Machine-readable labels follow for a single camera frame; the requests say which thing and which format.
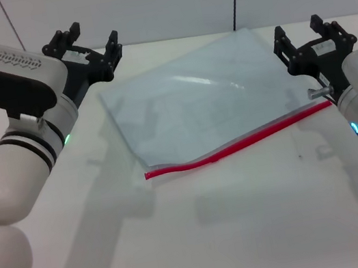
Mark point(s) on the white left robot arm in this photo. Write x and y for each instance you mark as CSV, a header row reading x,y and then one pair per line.
x,y
6,178

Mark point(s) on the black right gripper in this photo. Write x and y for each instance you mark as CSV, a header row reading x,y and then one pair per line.
x,y
320,58

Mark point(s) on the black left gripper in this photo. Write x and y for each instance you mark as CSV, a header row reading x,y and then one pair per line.
x,y
87,68

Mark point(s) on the clear document bag red zipper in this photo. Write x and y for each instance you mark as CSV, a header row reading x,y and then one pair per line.
x,y
194,103

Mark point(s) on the silver black left wrist camera housing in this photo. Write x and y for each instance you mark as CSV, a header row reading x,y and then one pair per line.
x,y
11,69

